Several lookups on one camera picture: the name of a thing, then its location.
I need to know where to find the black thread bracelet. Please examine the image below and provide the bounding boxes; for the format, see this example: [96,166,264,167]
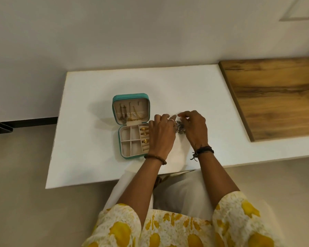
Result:
[190,146,215,161]

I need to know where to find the person's right forearm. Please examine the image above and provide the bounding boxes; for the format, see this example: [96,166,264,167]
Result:
[196,149,241,209]

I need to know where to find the dark chain necklace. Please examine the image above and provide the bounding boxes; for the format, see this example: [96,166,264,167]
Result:
[119,104,127,124]

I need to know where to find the teal jewelry box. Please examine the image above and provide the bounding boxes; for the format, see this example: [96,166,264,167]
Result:
[112,93,155,160]

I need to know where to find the white trousers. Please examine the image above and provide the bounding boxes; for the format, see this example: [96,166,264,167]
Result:
[103,168,215,221]

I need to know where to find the person's left hand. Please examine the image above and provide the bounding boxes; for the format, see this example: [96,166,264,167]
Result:
[145,114,178,162]

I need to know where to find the yellow floral white top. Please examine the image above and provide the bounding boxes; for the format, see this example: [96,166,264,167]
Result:
[81,190,282,247]

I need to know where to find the brown bead bracelet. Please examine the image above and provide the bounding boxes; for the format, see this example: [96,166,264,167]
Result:
[144,154,167,166]

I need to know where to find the gold chain necklace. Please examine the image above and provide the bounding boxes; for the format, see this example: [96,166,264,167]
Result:
[127,105,142,122]

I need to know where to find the brown wooden board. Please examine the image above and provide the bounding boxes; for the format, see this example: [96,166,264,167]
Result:
[218,56,309,143]

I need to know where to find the person's left forearm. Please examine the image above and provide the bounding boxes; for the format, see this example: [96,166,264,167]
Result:
[116,157,168,227]

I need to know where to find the silver beaded jewelry piece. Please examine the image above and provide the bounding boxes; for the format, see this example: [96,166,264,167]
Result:
[174,120,187,136]

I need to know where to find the person's right hand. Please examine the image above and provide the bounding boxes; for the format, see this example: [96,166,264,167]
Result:
[177,110,209,152]

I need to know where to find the black furniture base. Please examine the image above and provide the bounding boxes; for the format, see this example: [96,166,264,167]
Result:
[0,117,59,158]

